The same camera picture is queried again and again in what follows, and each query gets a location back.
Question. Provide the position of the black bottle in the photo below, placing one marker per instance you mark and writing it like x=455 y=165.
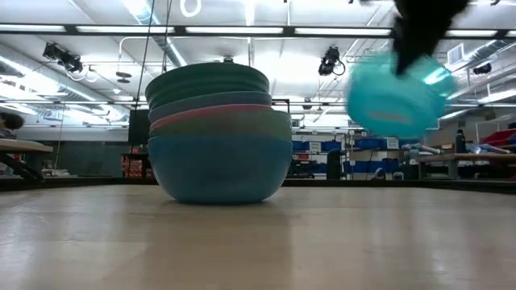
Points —
x=460 y=142

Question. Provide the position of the black chair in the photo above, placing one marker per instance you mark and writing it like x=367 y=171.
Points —
x=334 y=164

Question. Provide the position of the black overhead frame bar with lights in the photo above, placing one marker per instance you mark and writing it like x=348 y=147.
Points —
x=201 y=30

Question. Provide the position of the black ceiling camera on mount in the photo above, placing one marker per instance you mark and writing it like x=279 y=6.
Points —
x=62 y=58

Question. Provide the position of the grey-blue plastic bowl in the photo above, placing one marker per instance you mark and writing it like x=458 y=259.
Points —
x=201 y=100

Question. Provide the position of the small round black ceiling camera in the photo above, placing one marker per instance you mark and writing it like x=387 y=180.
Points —
x=228 y=59

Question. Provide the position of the teal plastic bowl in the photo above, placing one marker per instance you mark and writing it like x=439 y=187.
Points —
x=393 y=104

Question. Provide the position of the person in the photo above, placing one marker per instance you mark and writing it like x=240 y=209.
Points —
x=9 y=125

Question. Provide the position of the red crate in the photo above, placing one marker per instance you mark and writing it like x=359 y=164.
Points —
x=137 y=167

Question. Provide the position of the long wooden workbench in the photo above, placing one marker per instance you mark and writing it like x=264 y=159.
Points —
x=467 y=158

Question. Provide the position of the black monitor screen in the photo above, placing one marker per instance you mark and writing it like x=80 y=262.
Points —
x=138 y=127

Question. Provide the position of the olive green plastic bowl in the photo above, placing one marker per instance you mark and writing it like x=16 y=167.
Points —
x=242 y=123

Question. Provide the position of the blue storage bins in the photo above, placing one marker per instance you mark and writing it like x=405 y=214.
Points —
x=377 y=143

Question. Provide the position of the large light blue bowl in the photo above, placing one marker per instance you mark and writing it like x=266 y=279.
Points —
x=219 y=169

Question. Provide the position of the pink plastic bowl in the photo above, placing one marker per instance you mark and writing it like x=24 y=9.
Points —
x=189 y=114

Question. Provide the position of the black metal rig frame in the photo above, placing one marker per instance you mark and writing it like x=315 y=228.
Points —
x=282 y=101

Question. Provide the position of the dark green plastic bowl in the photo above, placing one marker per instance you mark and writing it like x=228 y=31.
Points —
x=201 y=89
x=205 y=72

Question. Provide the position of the wooden workbench with black legs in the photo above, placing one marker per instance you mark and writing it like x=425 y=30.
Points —
x=24 y=147

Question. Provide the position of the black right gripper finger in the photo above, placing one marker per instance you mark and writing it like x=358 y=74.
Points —
x=407 y=52

